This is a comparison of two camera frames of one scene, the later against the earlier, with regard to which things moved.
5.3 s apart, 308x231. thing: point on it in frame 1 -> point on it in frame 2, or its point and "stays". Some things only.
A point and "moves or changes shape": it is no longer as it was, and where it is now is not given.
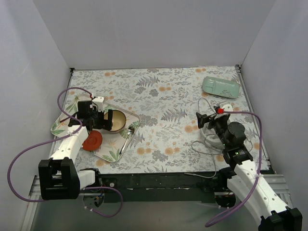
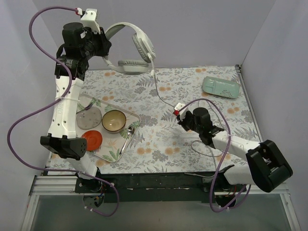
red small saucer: [93, 142] stays
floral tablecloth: [171, 103] stays
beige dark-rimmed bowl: [119, 120] stays
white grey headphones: [211, 137] moves or changes shape
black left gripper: [100, 119] -> [103, 44]
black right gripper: [211, 119] -> [183, 121]
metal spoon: [130, 131] stays
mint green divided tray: [221, 86] stays
